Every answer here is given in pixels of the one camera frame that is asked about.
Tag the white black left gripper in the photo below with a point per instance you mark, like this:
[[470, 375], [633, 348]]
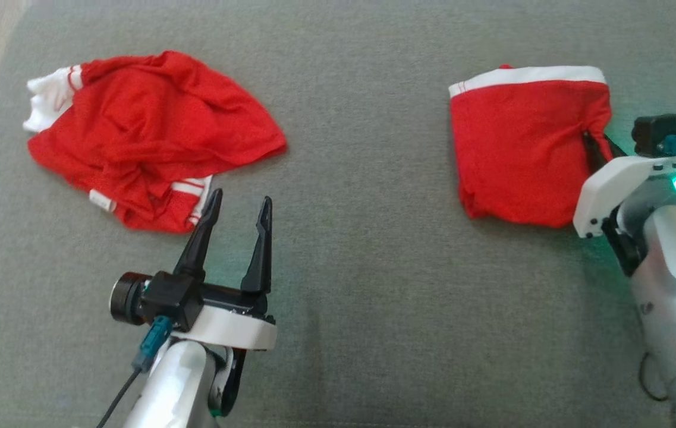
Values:
[[233, 330]]

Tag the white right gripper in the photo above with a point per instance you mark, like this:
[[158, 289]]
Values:
[[608, 184]]

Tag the red shorts with white trim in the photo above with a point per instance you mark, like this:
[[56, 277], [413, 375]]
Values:
[[516, 148]]

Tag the red white basketball jersey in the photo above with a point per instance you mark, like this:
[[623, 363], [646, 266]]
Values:
[[147, 131]]

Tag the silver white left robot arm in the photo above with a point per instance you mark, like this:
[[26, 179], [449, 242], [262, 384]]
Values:
[[177, 386]]

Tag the grey fabric sofa seat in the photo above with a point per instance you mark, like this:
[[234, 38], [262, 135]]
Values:
[[373, 327]]

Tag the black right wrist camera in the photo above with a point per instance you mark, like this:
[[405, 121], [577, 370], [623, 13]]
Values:
[[653, 131]]

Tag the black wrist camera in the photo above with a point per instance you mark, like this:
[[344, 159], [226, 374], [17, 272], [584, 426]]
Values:
[[653, 131], [168, 297]]

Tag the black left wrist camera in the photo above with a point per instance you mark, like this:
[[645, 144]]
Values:
[[168, 297]]

